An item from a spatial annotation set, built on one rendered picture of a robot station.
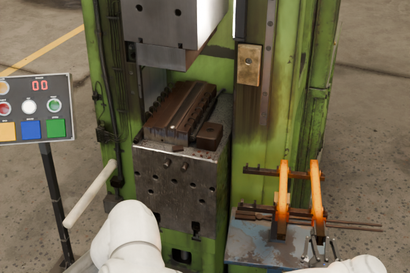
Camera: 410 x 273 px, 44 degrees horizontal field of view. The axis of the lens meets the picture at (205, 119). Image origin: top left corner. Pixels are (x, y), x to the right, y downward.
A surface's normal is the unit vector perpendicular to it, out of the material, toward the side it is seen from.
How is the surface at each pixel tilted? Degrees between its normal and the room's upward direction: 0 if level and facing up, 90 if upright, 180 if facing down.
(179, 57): 90
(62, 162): 0
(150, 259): 31
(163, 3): 90
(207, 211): 90
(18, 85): 60
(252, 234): 0
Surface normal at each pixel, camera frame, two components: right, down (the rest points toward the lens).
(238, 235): 0.00, -0.84
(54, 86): 0.11, 0.05
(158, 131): -0.30, 0.52
